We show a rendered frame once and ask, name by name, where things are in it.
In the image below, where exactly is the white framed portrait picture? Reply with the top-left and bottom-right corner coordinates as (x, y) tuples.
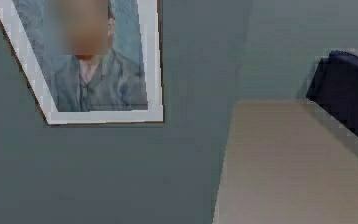
(0, 0), (165, 126)

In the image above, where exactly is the dark blue sofa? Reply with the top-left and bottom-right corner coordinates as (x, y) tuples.
(305, 49), (358, 148)

